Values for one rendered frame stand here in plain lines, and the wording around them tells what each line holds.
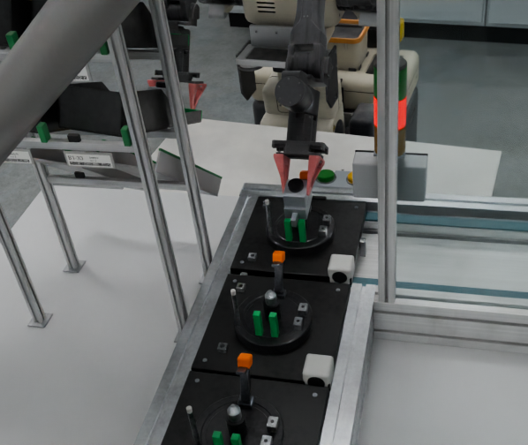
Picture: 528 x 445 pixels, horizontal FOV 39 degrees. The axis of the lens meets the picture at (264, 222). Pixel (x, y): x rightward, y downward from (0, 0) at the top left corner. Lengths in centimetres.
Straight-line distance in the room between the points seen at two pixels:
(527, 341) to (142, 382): 71
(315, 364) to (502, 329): 36
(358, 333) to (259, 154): 79
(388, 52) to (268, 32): 103
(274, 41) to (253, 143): 29
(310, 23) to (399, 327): 60
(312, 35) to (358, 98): 100
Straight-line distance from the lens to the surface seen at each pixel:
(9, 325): 164
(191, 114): 145
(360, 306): 137
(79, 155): 126
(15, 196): 367
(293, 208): 143
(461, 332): 141
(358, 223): 153
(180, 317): 145
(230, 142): 204
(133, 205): 187
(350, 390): 123
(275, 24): 211
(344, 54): 243
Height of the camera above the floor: 192
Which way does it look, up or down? 38 degrees down
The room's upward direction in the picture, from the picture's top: 7 degrees counter-clockwise
